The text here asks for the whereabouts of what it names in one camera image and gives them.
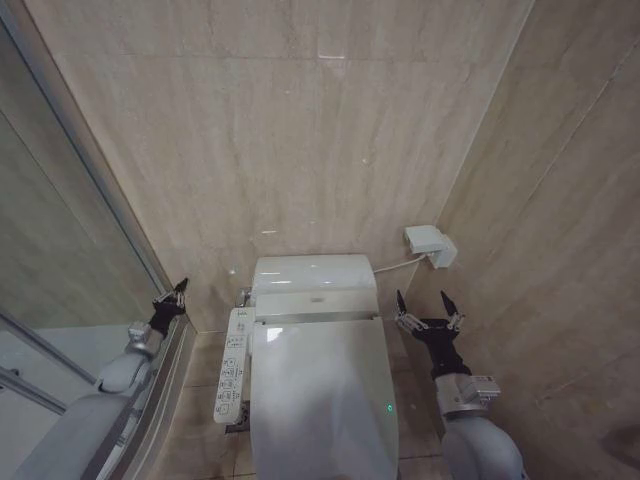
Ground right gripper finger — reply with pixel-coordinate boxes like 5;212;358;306
392;287;427;333
438;289;467;332

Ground white toilet tank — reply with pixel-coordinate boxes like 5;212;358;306
250;253;377;302

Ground white toilet lid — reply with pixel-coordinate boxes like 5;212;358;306
247;318;402;480

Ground white bidet control panel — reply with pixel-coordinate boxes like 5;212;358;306
213;306;252;424

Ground white bidet seat unit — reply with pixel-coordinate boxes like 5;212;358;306
252;290;380;325

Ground white power cable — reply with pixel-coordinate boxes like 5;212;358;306
373;253;432;275

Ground white wall outlet box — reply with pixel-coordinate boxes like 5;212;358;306
403;225;458;271

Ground glass shower enclosure metal frame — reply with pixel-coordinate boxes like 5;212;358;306
0;0;192;480

